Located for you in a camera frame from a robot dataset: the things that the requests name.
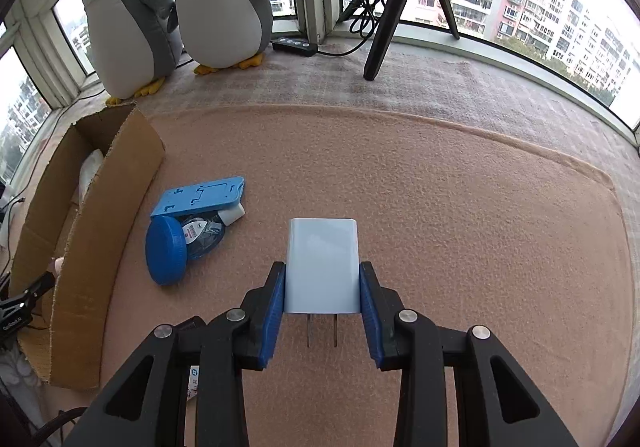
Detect brown cardboard box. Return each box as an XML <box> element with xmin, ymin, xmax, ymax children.
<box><xmin>10</xmin><ymin>104</ymin><xmax>165</xmax><ymax>389</ymax></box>

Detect white lotion tube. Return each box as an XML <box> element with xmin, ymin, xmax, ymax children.
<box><xmin>78</xmin><ymin>148</ymin><xmax>104</xmax><ymax>201</ymax></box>

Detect black inline remote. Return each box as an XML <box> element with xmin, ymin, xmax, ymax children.
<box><xmin>271</xmin><ymin>37</ymin><xmax>318</xmax><ymax>57</ymax></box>

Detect blue round case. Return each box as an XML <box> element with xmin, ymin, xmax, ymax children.
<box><xmin>145</xmin><ymin>215</ymin><xmax>186</xmax><ymax>287</ymax></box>

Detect large grey penguin plush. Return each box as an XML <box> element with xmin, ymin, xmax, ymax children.
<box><xmin>81</xmin><ymin>0</ymin><xmax>183</xmax><ymax>106</ymax></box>

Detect white power adapter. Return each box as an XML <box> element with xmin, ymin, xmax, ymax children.
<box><xmin>284</xmin><ymin>219</ymin><xmax>361</xmax><ymax>344</ymax></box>

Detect pink small bottle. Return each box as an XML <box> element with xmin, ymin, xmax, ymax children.
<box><xmin>52</xmin><ymin>256</ymin><xmax>64</xmax><ymax>275</ymax></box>

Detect clear blue sanitizer bottle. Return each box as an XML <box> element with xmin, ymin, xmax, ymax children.
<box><xmin>181</xmin><ymin>204</ymin><xmax>245</xmax><ymax>261</ymax></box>

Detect small grey penguin plush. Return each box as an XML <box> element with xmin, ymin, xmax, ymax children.
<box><xmin>167</xmin><ymin>0</ymin><xmax>273</xmax><ymax>76</ymax></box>

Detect blue phone stand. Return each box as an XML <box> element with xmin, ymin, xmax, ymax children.
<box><xmin>151</xmin><ymin>176</ymin><xmax>245</xmax><ymax>219</ymax></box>

